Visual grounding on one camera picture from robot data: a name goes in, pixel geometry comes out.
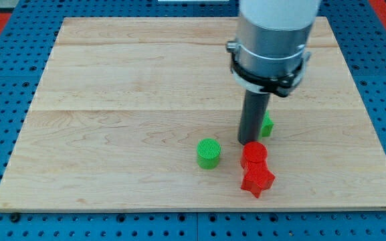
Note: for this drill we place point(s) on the light wooden board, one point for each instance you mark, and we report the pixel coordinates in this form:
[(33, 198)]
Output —
[(123, 102)]

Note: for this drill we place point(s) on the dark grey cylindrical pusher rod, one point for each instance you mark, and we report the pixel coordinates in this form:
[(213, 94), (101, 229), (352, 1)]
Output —
[(253, 112)]

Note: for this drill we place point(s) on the red star block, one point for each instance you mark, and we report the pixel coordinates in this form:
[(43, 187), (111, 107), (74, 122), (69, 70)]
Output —
[(257, 178)]

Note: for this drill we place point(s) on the red cylinder block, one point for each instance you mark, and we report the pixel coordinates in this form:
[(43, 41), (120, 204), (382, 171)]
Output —
[(254, 152)]

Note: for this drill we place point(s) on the green star block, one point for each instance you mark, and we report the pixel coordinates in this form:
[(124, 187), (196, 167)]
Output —
[(267, 125)]

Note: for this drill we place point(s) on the green cylinder block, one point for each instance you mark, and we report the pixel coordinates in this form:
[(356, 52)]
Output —
[(208, 153)]

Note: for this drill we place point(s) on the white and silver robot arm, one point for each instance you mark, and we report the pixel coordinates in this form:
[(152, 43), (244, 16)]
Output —
[(268, 53)]

